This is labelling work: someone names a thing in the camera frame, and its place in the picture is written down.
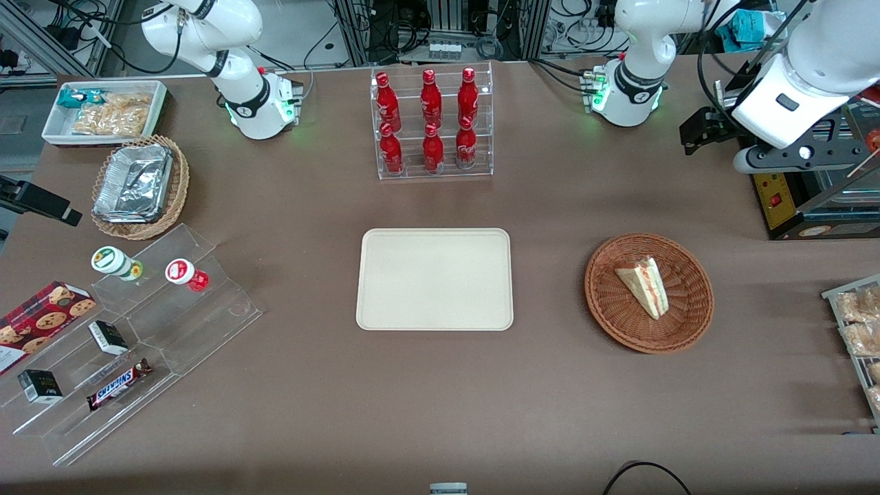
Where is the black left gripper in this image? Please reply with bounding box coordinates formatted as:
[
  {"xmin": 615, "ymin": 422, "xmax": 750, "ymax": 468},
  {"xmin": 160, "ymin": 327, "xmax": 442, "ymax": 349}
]
[{"xmin": 680, "ymin": 103, "xmax": 743, "ymax": 157}]

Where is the triangular sandwich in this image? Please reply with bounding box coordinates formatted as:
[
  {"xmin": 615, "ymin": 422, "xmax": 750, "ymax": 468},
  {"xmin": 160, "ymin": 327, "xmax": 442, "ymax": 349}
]
[{"xmin": 614, "ymin": 256, "xmax": 670, "ymax": 320}]

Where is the round brown wicker basket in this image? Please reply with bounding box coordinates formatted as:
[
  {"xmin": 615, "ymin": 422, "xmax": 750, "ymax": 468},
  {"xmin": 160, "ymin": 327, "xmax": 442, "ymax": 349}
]
[{"xmin": 584, "ymin": 233, "xmax": 714, "ymax": 355}]

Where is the beige plastic tray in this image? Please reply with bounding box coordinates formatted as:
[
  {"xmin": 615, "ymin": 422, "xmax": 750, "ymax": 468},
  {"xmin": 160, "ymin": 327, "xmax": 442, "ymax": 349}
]
[{"xmin": 355, "ymin": 228, "xmax": 514, "ymax": 332}]

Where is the oval light wicker basket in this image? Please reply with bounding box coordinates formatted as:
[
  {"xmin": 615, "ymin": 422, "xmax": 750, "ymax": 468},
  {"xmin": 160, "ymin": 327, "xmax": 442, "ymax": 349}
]
[{"xmin": 91, "ymin": 135, "xmax": 190, "ymax": 241}]

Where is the silver foil tray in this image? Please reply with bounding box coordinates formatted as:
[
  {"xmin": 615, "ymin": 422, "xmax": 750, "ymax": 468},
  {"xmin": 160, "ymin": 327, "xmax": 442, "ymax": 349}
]
[{"xmin": 93, "ymin": 143, "xmax": 174, "ymax": 224}]

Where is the teal cloth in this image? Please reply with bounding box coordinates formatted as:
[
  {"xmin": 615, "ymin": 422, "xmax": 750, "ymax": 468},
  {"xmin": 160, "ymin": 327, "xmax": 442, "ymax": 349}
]
[{"xmin": 730, "ymin": 10, "xmax": 786, "ymax": 53}]

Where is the black food warmer machine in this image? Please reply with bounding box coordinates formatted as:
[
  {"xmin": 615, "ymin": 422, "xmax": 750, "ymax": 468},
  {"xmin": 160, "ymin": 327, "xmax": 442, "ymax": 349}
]
[{"xmin": 715, "ymin": 82, "xmax": 880, "ymax": 241}]

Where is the red sausage on skewer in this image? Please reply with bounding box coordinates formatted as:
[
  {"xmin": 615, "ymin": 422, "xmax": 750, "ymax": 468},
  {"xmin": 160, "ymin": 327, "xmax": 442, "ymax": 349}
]
[{"xmin": 847, "ymin": 129, "xmax": 880, "ymax": 179}]

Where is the red cola bottle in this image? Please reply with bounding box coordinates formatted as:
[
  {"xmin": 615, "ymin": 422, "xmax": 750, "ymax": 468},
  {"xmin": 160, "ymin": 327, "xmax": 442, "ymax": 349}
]
[
  {"xmin": 422, "ymin": 122, "xmax": 445, "ymax": 173},
  {"xmin": 379, "ymin": 122, "xmax": 404, "ymax": 175},
  {"xmin": 375, "ymin": 71, "xmax": 402, "ymax": 133},
  {"xmin": 455, "ymin": 115, "xmax": 478, "ymax": 170},
  {"xmin": 458, "ymin": 67, "xmax": 479, "ymax": 127},
  {"xmin": 420, "ymin": 69, "xmax": 443, "ymax": 129}
]

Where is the bagged bread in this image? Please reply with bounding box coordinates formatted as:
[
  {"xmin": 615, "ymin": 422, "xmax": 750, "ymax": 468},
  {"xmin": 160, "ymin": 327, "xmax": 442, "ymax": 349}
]
[
  {"xmin": 835, "ymin": 287, "xmax": 880, "ymax": 324},
  {"xmin": 840, "ymin": 322, "xmax": 880, "ymax": 358}
]

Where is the clear acrylic bottle rack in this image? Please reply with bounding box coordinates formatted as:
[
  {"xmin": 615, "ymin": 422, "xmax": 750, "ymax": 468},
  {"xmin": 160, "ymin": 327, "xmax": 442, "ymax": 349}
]
[{"xmin": 370, "ymin": 60, "xmax": 494, "ymax": 181}]

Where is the clear acrylic stepped shelf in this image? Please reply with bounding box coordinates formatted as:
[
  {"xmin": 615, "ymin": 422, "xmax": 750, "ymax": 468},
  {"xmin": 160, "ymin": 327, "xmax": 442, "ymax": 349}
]
[{"xmin": 0, "ymin": 223, "xmax": 263, "ymax": 467}]

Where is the clear bag of crackers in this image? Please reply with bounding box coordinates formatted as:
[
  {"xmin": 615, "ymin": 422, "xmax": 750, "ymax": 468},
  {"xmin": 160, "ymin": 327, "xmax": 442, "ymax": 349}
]
[{"xmin": 72, "ymin": 93, "xmax": 153, "ymax": 137}]

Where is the green label white bottle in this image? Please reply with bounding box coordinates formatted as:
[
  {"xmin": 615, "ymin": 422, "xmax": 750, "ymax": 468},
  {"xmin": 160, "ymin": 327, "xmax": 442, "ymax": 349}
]
[{"xmin": 91, "ymin": 246, "xmax": 144, "ymax": 283}]

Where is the small black box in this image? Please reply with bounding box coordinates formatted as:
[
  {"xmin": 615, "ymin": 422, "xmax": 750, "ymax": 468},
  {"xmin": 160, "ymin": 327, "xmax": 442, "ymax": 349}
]
[
  {"xmin": 88, "ymin": 320, "xmax": 129, "ymax": 356},
  {"xmin": 17, "ymin": 369, "xmax": 64, "ymax": 404}
]

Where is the teal snack packet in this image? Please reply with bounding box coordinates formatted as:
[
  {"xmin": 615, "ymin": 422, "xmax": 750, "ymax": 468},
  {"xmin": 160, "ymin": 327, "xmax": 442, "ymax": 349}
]
[{"xmin": 56, "ymin": 87, "xmax": 104, "ymax": 109}]

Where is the Snickers chocolate bar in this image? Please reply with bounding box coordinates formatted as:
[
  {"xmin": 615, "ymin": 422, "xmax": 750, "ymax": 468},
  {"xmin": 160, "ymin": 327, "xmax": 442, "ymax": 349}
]
[{"xmin": 86, "ymin": 358, "xmax": 153, "ymax": 412}]

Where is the white rectangular snack bin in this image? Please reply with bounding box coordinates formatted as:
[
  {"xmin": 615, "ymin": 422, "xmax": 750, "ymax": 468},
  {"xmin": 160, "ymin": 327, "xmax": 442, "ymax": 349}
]
[{"xmin": 41, "ymin": 80, "xmax": 168, "ymax": 148}]

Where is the red plaid cookie box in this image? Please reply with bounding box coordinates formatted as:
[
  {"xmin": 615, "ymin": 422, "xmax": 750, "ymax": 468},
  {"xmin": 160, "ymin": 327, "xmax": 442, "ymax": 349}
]
[{"xmin": 0, "ymin": 280, "xmax": 97, "ymax": 377}]

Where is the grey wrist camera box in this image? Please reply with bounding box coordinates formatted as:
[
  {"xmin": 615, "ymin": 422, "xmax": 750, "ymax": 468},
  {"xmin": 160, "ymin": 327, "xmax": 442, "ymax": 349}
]
[{"xmin": 732, "ymin": 141, "xmax": 855, "ymax": 174}]

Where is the grey wire bread rack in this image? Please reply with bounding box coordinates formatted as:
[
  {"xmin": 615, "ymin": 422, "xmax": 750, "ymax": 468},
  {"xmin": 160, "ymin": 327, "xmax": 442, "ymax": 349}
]
[{"xmin": 822, "ymin": 275, "xmax": 880, "ymax": 434}]

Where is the black floor cable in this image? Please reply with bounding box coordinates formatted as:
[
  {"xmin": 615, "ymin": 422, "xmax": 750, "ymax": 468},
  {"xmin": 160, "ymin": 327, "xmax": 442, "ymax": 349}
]
[{"xmin": 604, "ymin": 461, "xmax": 692, "ymax": 495}]

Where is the aluminium frame rack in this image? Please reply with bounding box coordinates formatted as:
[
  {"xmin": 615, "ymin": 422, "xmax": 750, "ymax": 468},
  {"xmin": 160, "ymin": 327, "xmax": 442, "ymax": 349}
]
[{"xmin": 330, "ymin": 0, "xmax": 551, "ymax": 64}]

